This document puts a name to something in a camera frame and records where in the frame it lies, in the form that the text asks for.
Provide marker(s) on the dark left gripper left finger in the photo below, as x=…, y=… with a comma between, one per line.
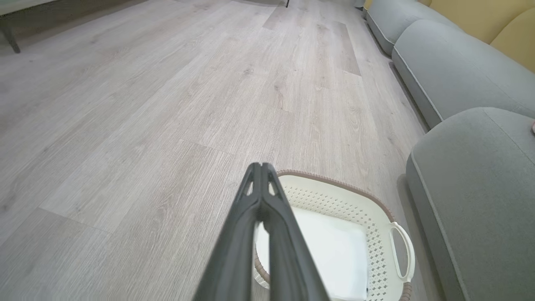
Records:
x=234, y=251

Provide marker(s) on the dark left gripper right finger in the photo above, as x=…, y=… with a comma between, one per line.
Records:
x=288, y=259

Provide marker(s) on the white basket liner cloth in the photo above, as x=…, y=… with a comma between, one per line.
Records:
x=334, y=251

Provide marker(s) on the white laundry basket brown rim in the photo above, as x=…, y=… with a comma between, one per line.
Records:
x=376, y=234

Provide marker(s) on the grey sofa seat cushion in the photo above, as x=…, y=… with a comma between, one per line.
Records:
x=397, y=19
x=480, y=200
x=459, y=71

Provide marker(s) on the yellow sofa back cushion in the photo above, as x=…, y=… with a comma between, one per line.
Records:
x=518, y=44
x=472, y=16

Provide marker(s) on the low table with dark leg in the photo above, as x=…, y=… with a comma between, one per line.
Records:
x=10, y=37

